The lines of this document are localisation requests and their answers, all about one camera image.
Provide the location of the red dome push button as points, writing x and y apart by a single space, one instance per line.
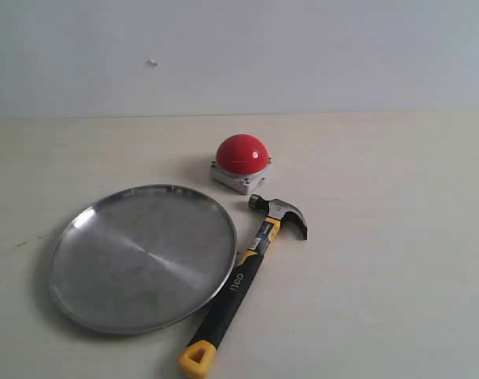
241 162

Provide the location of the black and yellow claw hammer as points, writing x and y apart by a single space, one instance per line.
195 361

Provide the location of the round stainless steel plate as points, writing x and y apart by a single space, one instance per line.
142 259

